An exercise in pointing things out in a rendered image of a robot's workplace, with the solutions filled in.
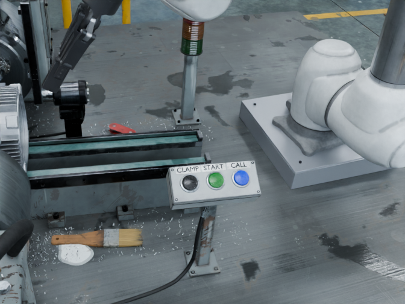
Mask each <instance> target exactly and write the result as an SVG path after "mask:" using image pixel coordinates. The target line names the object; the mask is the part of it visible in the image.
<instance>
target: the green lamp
mask: <svg viewBox="0 0 405 304"><path fill-rule="evenodd" d="M181 38H182V39H181V50H182V52H184V53H186V54H190V55H195V54H199V53H201V52H202V50H203V38H202V39H200V40H187V39H185V38H184V37H183V36H182V37H181Z"/></svg>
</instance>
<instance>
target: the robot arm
mask: <svg viewBox="0 0 405 304"><path fill-rule="evenodd" d="M82 1H83V2H84V3H82V2H80V3H79V4H78V8H77V10H76V13H75V16H74V18H73V20H72V22H71V24H70V26H69V28H68V30H67V32H66V34H65V37H64V39H63V41H62V43H61V45H60V51H59V52H58V56H57V57H55V60H54V62H53V64H52V66H51V68H50V70H49V72H48V73H47V75H46V77H45V79H44V81H43V83H42V89H45V90H48V91H50V92H53V93H57V92H58V90H59V88H60V86H61V84H62V82H63V81H64V79H65V78H66V76H67V74H68V72H69V70H70V69H71V70H73V69H74V67H75V66H76V64H77V63H78V62H79V60H80V58H81V57H82V56H83V54H84V53H85V51H86V49H87V48H88V47H89V45H90V44H91V43H92V42H93V41H94V40H95V39H96V34H94V32H95V30H96V29H98V27H99V26H100V24H101V20H100V18H101V16H102V15H107V16H112V15H114V14H115V13H116V12H117V10H118V8H119V6H120V5H121V3H122V1H123V0H82ZM161 1H162V3H164V5H165V6H167V7H168V8H169V9H171V10H172V11H173V12H175V13H176V14H178V15H180V16H181V17H183V18H186V19H188V20H191V21H196V22H206V21H210V20H212V19H215V18H217V17H218V16H220V15H221V14H223V13H224V12H225V11H226V10H227V8H228V7H229V6H230V4H231V2H232V0H161ZM361 64H362V61H361V59H360V57H359V55H358V53H357V51H356V50H355V49H354V48H353V47H352V46H351V45H350V44H349V43H347V42H344V41H341V40H336V39H326V40H321V41H319V42H318V43H316V44H315V45H314V46H313V47H311V48H310V49H309V50H308V51H307V52H306V54H305V56H304V57H303V59H302V61H301V63H300V65H299V67H298V70H297V74H296V77H295V82H294V88H293V91H292V98H291V99H288V100H287V101H286V107H287V108H288V109H289V111H290V112H289V114H287V115H281V116H275V117H273V119H272V124H273V125H275V126H276V127H278V128H279V129H281V130H282V131H283V132H284V133H285V134H286V135H287V136H288V137H289V138H290V139H291V140H292V141H293V142H294V143H295V144H296V145H297V146H298V147H299V148H300V150H301V152H302V153H303V154H304V155H305V156H313V155H314V154H316V153H318V152H320V151H324V150H327V149H330V148H333V147H337V146H340V145H343V144H346V145H347V146H348V147H350V148H351V149H352V150H353V151H354V152H356V153H357V154H358V155H360V156H361V157H363V158H364V159H366V160H368V161H370V162H372V163H374V164H377V165H380V166H383V167H387V168H390V167H393V168H402V167H405V0H390V3H389V7H388V10H387V13H386V17H385V21H384V23H383V27H382V29H381V33H380V37H379V40H378V43H377V47H376V49H375V53H374V57H373V60H372V63H371V67H369V68H368V69H365V70H363V69H362V68H361Z"/></svg>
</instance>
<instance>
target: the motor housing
mask: <svg viewBox="0 0 405 304"><path fill-rule="evenodd" d="M11 115H17V117H18V120H19V128H18V129H7V128H6V121H5V117H6V116H11ZM0 127H1V146H0V150H2V151H4V152H6V153H7V154H9V155H10V156H11V157H12V158H14V159H15V160H16V161H17V162H18V163H19V164H20V165H21V167H23V165H24V164H26V165H27V166H28V152H29V145H28V125H27V114H26V110H25V103H24V99H23V95H22V94H21V93H20V92H19V89H18V86H0Z"/></svg>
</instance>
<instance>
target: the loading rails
mask: <svg viewBox="0 0 405 304"><path fill-rule="evenodd" d="M28 145H29V152H28V166H27V176H28V178H29V181H30V185H31V211H30V220H39V219H46V218H47V224H48V228H55V227H65V225H66V217H69V216H75V215H87V214H98V213H104V212H116V213H117V218H118V221H122V220H133V219H134V209H145V208H152V207H163V206H170V204H169V195H168V186H167V181H166V175H167V173H168V169H169V168H171V167H179V166H193V165H206V164H212V160H211V158H210V155H209V153H205V155H204V157H201V150H202V145H203V136H202V134H201V131H200V129H199V128H196V129H186V130H169V131H152V132H142V133H125V134H116V135H98V136H81V137H72V138H55V139H37V140H28Z"/></svg>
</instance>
